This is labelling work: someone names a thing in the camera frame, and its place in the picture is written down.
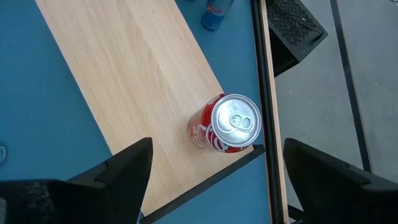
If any dark blue Red Bull can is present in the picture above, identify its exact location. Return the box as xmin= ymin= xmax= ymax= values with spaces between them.
xmin=200 ymin=0 xmax=236 ymax=32

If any red Coca-Cola can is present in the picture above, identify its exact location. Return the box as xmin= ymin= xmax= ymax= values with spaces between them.
xmin=187 ymin=93 xmax=262 ymax=154

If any wooden shelf with black legs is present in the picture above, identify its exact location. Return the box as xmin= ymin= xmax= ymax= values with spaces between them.
xmin=35 ymin=0 xmax=267 ymax=224

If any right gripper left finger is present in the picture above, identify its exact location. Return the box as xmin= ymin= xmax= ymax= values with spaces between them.
xmin=67 ymin=137 xmax=154 ymax=224

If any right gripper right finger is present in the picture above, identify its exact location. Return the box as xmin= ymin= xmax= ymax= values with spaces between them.
xmin=282 ymin=138 xmax=398 ymax=224

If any black table frame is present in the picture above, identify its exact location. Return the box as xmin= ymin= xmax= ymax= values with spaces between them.
xmin=250 ymin=0 xmax=309 ymax=224

